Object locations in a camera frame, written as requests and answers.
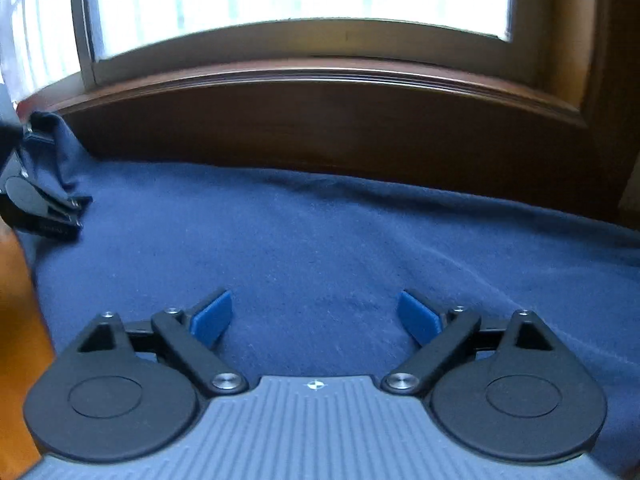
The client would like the navy blue garment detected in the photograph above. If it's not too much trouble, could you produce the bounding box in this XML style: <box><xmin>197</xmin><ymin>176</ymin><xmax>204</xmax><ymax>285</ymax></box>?
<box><xmin>23</xmin><ymin>113</ymin><xmax>639</xmax><ymax>474</ymax></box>

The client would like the window with brown frame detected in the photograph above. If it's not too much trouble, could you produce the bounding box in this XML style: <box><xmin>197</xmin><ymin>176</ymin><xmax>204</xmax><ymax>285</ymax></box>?
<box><xmin>6</xmin><ymin>0</ymin><xmax>639</xmax><ymax>223</ymax></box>

